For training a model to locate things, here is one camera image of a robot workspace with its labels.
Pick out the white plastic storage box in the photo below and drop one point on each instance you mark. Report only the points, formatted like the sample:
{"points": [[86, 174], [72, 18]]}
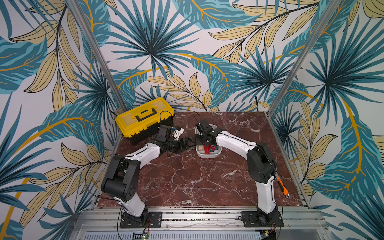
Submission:
{"points": [[201, 153]]}

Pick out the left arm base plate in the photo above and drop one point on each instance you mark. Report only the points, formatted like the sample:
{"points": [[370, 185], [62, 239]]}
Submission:
{"points": [[141, 220]]}

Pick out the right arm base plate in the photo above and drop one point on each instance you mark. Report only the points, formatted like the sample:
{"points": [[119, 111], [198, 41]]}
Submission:
{"points": [[258, 219]]}

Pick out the right aluminium corner post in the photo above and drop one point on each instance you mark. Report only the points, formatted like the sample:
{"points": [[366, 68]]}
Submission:
{"points": [[324, 19]]}

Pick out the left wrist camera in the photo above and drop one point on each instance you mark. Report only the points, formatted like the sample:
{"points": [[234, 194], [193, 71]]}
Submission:
{"points": [[169, 133]]}

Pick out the aluminium corner post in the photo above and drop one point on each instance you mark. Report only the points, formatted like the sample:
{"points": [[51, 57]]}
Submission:
{"points": [[324, 19], [82, 21]]}

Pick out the aluminium front rail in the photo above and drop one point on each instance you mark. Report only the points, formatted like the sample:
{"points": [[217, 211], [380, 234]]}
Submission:
{"points": [[216, 223]]}

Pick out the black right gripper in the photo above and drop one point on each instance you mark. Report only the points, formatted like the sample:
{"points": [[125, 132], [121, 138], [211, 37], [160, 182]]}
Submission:
{"points": [[208, 141]]}

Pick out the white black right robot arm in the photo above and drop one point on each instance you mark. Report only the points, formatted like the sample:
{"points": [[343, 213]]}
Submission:
{"points": [[260, 161]]}

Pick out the left aluminium corner post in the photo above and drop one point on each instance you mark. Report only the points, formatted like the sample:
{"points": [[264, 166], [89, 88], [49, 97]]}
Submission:
{"points": [[82, 21]]}

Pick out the yellow black toolbox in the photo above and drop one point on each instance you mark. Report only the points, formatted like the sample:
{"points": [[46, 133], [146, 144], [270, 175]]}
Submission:
{"points": [[144, 121]]}

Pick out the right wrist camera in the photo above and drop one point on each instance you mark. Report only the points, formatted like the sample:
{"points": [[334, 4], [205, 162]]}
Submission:
{"points": [[204, 127]]}

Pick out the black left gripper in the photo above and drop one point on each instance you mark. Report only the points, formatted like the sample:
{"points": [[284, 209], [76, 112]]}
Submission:
{"points": [[182, 147]]}

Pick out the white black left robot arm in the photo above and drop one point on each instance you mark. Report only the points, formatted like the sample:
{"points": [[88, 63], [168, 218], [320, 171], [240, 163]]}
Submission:
{"points": [[121, 180]]}

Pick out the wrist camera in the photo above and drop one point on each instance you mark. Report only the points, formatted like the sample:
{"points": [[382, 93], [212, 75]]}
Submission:
{"points": [[204, 127], [169, 133]]}

